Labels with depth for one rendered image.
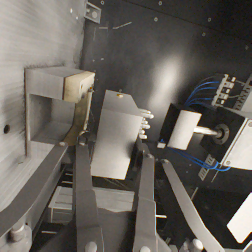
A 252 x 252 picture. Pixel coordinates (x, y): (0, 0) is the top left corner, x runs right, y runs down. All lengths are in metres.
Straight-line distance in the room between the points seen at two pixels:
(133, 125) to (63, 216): 0.34
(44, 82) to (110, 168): 0.14
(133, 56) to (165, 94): 0.17
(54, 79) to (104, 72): 0.33
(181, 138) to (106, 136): 0.20
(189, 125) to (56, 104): 0.27
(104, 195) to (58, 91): 0.33
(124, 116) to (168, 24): 0.43
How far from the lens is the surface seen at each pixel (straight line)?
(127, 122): 0.18
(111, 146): 0.19
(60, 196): 0.46
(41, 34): 0.26
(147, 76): 0.54
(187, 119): 0.33
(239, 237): 0.40
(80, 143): 0.16
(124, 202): 0.46
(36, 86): 0.23
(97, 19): 0.53
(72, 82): 0.21
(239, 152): 0.41
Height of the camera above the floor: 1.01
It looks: 9 degrees up
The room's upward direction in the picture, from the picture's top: 101 degrees clockwise
